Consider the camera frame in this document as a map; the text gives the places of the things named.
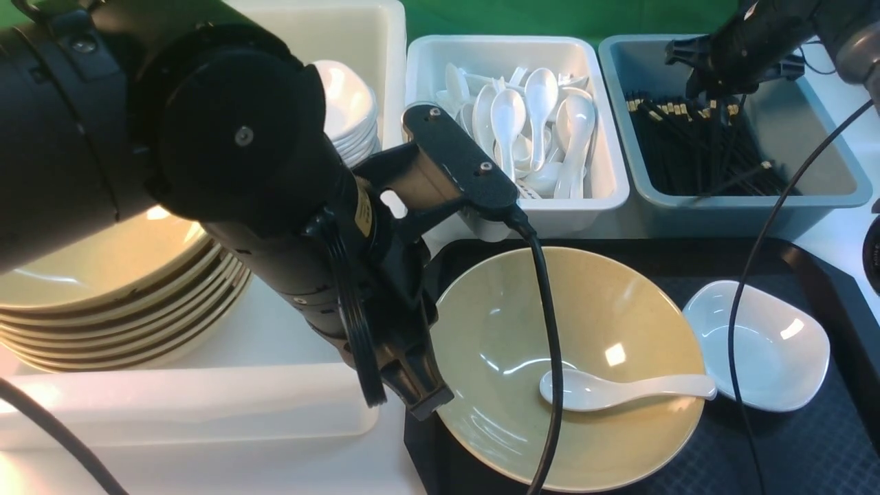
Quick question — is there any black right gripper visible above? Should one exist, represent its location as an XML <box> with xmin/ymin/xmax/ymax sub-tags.
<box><xmin>664</xmin><ymin>1</ymin><xmax>819</xmax><ymax>97</ymax></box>

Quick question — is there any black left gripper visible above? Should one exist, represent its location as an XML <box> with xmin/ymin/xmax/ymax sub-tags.
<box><xmin>203</xmin><ymin>144</ymin><xmax>468</xmax><ymax>421</ymax></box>

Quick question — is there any yellow noodle bowl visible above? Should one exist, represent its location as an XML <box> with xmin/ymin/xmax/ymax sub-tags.
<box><xmin>431</xmin><ymin>247</ymin><xmax>705</xmax><ymax>493</ymax></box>

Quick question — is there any white soup spoon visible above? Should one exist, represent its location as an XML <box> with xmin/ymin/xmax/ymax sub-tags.
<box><xmin>562</xmin><ymin>368</ymin><xmax>717</xmax><ymax>413</ymax></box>

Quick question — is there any white square sauce dish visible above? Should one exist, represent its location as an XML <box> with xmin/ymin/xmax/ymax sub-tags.
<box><xmin>683</xmin><ymin>280</ymin><xmax>831</xmax><ymax>413</ymax></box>

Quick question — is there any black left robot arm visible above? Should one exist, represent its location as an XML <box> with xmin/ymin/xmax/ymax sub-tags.
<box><xmin>2</xmin><ymin>1</ymin><xmax>454</xmax><ymax>420</ymax></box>

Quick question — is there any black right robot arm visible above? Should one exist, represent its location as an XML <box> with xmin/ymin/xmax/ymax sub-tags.
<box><xmin>664</xmin><ymin>1</ymin><xmax>879</xmax><ymax>100</ymax></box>

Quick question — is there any blue-grey chopstick bin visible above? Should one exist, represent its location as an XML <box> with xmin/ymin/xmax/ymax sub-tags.
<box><xmin>597</xmin><ymin>34</ymin><xmax>873</xmax><ymax>237</ymax></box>

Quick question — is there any pile of black chopsticks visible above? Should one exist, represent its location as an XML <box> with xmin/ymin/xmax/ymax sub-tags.
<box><xmin>626</xmin><ymin>91</ymin><xmax>786</xmax><ymax>199</ymax></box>

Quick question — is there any stack of white dishes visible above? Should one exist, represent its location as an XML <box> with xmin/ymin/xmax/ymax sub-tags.
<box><xmin>313</xmin><ymin>60</ymin><xmax>381</xmax><ymax>167</ymax></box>

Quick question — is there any large white plastic tub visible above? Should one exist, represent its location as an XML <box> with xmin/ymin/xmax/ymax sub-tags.
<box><xmin>2</xmin><ymin>1</ymin><xmax>406</xmax><ymax>448</ymax></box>

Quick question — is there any stack of yellow bowls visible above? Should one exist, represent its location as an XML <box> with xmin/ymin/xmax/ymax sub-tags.
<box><xmin>1</xmin><ymin>206</ymin><xmax>252</xmax><ymax>373</ymax></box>

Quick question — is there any white spoon bin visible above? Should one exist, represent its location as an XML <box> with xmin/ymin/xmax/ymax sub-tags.
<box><xmin>404</xmin><ymin>35</ymin><xmax>630</xmax><ymax>239</ymax></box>

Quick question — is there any pile of white spoons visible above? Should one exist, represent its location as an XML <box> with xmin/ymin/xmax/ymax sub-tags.
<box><xmin>434</xmin><ymin>65</ymin><xmax>598</xmax><ymax>199</ymax></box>

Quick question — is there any green backdrop cloth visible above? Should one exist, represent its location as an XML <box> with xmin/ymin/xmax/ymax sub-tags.
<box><xmin>401</xmin><ymin>1</ymin><xmax>739</xmax><ymax>42</ymax></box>

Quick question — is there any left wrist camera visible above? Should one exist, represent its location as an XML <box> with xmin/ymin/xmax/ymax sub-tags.
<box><xmin>401</xmin><ymin>104</ymin><xmax>518</xmax><ymax>221</ymax></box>

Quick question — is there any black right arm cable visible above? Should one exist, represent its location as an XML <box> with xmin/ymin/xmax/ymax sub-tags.
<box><xmin>727</xmin><ymin>100</ymin><xmax>880</xmax><ymax>495</ymax></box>

